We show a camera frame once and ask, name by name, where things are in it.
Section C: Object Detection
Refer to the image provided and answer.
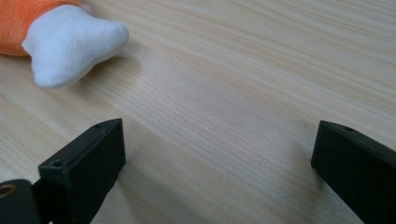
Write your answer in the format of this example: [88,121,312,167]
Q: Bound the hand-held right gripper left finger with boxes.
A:
[32,118,127,224]

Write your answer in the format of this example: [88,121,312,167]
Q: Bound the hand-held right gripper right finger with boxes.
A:
[310,119,396,224]

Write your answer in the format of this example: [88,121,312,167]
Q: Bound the orange and white plush toy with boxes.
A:
[0,0,131,89]

